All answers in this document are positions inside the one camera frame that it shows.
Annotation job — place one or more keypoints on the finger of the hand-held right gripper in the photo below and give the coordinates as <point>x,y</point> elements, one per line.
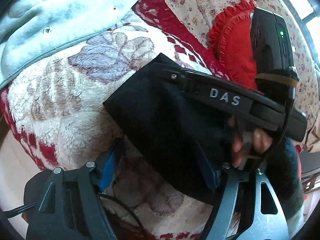
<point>180,80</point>

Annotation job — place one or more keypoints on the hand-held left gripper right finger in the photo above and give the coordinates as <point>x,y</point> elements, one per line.
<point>208,175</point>

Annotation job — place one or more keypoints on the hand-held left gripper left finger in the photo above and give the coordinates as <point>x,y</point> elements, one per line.
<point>110,172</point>

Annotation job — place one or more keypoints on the black pants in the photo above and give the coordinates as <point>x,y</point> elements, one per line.
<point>155,120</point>

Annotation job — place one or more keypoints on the person's right hand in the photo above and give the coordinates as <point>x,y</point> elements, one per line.
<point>237,147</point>

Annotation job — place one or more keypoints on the red heart-shaped ruffled pillow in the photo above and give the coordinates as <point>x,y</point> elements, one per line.
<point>232,45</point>

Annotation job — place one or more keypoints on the red and white plush blanket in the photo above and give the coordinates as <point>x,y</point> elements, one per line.
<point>62,110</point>

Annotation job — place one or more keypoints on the white fleece jacket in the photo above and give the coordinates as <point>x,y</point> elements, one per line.
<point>50,17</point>

